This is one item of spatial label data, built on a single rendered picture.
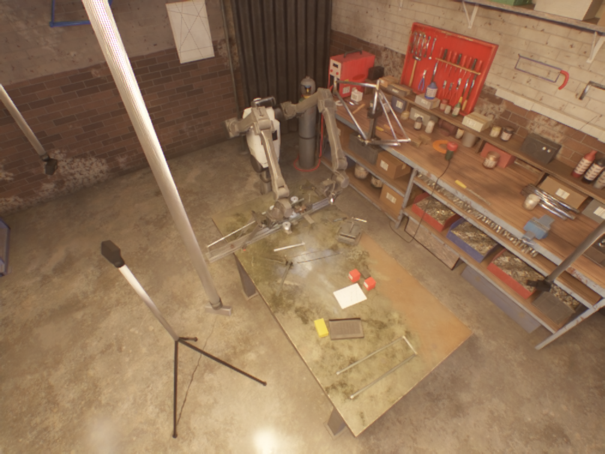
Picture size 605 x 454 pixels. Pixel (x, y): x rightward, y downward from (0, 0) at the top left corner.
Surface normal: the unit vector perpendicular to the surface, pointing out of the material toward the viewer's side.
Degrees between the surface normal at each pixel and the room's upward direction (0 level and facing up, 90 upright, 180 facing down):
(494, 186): 0
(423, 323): 0
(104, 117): 90
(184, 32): 90
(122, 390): 0
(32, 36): 90
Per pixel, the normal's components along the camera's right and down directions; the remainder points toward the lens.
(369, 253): 0.00, -0.69
